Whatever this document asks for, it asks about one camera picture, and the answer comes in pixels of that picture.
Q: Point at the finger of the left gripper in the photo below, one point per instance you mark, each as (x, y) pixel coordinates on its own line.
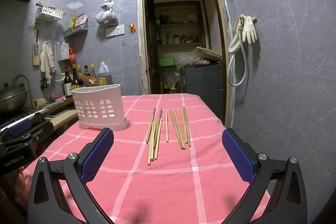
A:
(20, 127)

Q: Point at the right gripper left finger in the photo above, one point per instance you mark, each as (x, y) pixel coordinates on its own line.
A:
(47, 202)

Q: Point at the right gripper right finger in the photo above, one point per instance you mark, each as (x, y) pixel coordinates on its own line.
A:
(287, 203)

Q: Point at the purple banded chopstick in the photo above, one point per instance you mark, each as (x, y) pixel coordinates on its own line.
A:
(157, 127)
(150, 125)

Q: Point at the thin pale wooden chopstick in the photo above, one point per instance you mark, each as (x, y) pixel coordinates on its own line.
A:
(167, 127)

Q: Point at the kitchen faucet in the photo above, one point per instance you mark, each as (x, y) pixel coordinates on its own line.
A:
(26, 87)

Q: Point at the person's left hand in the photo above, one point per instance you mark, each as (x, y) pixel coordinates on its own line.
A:
(17, 183)

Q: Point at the metal wok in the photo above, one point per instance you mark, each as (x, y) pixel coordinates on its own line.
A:
(12, 97)

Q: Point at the dark soy sauce bottle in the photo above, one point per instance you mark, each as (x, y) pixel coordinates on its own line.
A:
(67, 84)

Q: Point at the yellow label sauce bottle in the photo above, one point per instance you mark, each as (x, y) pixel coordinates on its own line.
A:
(75, 81)

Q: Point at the hanging beige towel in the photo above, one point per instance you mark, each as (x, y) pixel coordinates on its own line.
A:
(47, 61)

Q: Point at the pink plastic utensil holder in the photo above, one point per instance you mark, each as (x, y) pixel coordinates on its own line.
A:
(99, 107)

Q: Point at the wooden knife holder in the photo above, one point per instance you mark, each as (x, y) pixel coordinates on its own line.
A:
(36, 58)

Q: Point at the red plastic bag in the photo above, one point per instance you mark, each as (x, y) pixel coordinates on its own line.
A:
(72, 56)

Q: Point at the yellow cap bottle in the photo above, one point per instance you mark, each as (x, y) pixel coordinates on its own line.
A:
(93, 74)

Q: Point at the pink checked tablecloth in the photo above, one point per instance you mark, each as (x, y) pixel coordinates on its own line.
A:
(198, 184)

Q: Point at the hanging plastic bag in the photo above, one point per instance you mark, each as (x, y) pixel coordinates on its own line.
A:
(107, 17)

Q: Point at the dark grey cabinet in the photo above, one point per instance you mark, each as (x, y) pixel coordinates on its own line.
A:
(205, 81)

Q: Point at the green box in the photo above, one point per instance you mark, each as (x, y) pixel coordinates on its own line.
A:
(166, 62)

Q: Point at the white rubber gloves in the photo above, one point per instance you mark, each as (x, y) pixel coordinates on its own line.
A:
(247, 27)

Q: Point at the folded cushion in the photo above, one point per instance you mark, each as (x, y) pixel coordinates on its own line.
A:
(208, 54)

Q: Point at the white wall box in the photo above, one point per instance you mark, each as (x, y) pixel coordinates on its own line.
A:
(62, 51)

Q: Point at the metal wall shelf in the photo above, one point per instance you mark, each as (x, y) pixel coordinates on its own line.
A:
(76, 30)

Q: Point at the white wall rack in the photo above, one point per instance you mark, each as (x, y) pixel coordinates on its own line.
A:
(48, 13)

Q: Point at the wall switch panel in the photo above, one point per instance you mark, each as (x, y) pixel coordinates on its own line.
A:
(115, 31)

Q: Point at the orange wall hook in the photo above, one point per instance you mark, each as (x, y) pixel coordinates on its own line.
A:
(132, 28)

